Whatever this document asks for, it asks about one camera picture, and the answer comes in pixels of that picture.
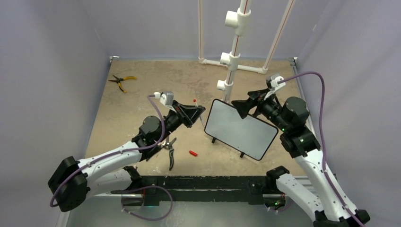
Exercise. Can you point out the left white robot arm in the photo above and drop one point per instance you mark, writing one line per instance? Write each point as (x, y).
(75, 181)

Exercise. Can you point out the red marker cap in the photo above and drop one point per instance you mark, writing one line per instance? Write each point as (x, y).
(193, 153)

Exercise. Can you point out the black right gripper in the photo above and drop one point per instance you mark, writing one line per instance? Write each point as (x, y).
(243, 106)

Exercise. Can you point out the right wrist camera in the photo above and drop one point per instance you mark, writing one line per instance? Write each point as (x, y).
(275, 83)

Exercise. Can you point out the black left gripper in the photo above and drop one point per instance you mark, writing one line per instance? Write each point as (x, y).
(187, 115)

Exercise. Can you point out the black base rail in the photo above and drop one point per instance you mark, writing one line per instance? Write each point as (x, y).
(249, 189)

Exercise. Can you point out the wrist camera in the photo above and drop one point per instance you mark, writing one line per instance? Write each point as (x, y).
(275, 83)
(166, 98)

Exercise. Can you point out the yellow handled needle-nose pliers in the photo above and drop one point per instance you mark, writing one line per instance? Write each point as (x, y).
(119, 81)

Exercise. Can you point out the small black-framed whiteboard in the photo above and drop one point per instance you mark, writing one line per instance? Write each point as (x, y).
(250, 136)

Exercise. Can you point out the black handled pliers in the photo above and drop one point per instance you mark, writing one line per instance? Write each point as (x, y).
(168, 144)

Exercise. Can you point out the white PVC pipe frame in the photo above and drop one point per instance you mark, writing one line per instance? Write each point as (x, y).
(238, 20)

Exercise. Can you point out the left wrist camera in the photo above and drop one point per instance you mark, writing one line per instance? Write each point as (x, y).
(166, 98)

